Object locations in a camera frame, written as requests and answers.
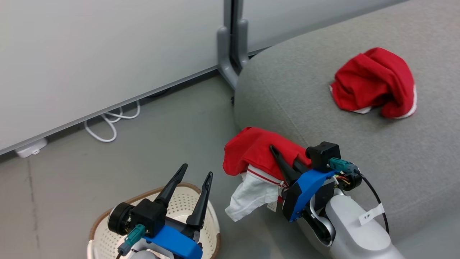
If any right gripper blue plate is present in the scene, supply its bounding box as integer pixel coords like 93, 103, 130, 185
270, 144, 362, 222

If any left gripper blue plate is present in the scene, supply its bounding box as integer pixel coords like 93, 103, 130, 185
107, 163, 213, 259

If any red garment white lining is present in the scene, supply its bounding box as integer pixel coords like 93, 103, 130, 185
222, 126, 314, 223

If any red garment white trim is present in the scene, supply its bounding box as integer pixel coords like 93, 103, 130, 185
329, 47, 418, 119

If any white perforated laundry basket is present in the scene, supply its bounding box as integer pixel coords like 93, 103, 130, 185
87, 182, 221, 259

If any grey fabric sofa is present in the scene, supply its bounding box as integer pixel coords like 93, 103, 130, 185
233, 0, 460, 259

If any white power adapter box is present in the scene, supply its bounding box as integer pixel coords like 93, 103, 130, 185
15, 138, 48, 159

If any right teal cable connector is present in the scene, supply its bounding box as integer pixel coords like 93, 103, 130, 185
328, 157, 359, 176

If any left camera cable connector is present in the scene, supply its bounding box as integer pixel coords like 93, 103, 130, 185
118, 223, 147, 256

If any right black camera cable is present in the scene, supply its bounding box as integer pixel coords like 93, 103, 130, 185
359, 173, 391, 235

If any right white cable label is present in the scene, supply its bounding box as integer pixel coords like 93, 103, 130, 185
359, 203, 385, 227

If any white floor cable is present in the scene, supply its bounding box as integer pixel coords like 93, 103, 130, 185
84, 100, 141, 143

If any grey partition post foot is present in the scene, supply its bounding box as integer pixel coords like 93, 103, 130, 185
216, 0, 250, 90

